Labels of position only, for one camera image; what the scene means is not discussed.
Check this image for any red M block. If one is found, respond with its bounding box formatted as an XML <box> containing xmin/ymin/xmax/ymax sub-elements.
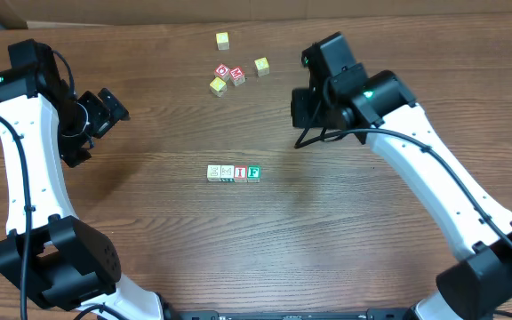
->
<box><xmin>229</xmin><ymin>67</ymin><xmax>246</xmax><ymax>86</ymax></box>

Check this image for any red I block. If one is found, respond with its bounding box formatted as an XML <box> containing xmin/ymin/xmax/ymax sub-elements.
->
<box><xmin>233</xmin><ymin>165</ymin><xmax>248</xmax><ymax>183</ymax></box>

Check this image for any cardboard wall panel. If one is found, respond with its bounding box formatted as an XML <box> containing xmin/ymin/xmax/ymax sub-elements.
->
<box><xmin>0</xmin><ymin>0</ymin><xmax>512</xmax><ymax>28</ymax></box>

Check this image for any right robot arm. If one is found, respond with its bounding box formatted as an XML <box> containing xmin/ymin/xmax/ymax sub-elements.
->
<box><xmin>291</xmin><ymin>33</ymin><xmax>512</xmax><ymax>319</ymax></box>

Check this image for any yellow block right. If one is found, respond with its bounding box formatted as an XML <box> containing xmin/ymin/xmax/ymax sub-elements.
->
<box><xmin>254</xmin><ymin>57</ymin><xmax>270</xmax><ymax>76</ymax></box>

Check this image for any yellow block left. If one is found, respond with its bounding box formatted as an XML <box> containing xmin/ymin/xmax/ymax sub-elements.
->
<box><xmin>210</xmin><ymin>77</ymin><xmax>228</xmax><ymax>97</ymax></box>

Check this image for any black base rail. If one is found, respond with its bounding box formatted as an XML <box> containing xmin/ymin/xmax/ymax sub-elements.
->
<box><xmin>172</xmin><ymin>308</ymin><xmax>411</xmax><ymax>320</ymax></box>

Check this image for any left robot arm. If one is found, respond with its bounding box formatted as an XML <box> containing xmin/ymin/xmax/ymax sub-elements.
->
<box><xmin>0</xmin><ymin>39</ymin><xmax>174</xmax><ymax>319</ymax></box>

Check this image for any green F block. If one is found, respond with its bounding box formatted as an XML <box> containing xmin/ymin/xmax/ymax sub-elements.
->
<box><xmin>247</xmin><ymin>165</ymin><xmax>261</xmax><ymax>182</ymax></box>

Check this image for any white green picture block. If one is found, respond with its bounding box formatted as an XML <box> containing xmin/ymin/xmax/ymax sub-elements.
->
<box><xmin>220</xmin><ymin>164</ymin><xmax>235</xmax><ymax>182</ymax></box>

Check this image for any white blue picture block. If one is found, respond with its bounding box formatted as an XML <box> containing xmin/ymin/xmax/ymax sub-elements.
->
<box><xmin>206</xmin><ymin>164</ymin><xmax>221</xmax><ymax>181</ymax></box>

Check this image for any far yellow wooden block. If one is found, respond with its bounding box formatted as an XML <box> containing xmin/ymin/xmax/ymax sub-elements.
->
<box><xmin>215</xmin><ymin>32</ymin><xmax>230</xmax><ymax>51</ymax></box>

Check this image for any red O block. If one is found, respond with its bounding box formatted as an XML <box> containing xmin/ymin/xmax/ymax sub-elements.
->
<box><xmin>214</xmin><ymin>64</ymin><xmax>230</xmax><ymax>82</ymax></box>

